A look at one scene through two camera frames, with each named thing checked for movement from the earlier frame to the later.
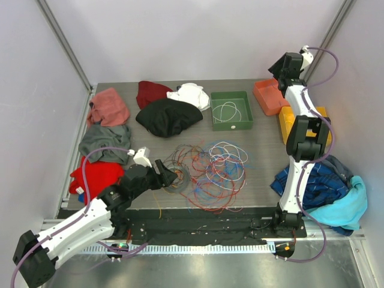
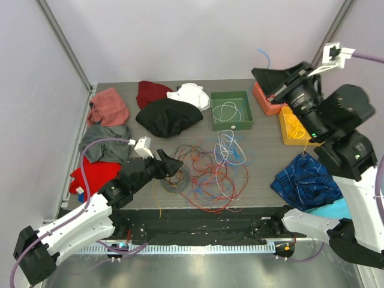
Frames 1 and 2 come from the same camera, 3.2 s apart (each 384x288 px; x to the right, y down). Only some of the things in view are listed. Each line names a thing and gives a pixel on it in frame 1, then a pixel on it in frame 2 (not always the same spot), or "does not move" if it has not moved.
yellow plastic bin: x=287 y=119 does not move
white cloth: x=192 y=93 does not move
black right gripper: x=274 y=68 -> x=282 y=83
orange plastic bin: x=269 y=96 does not move
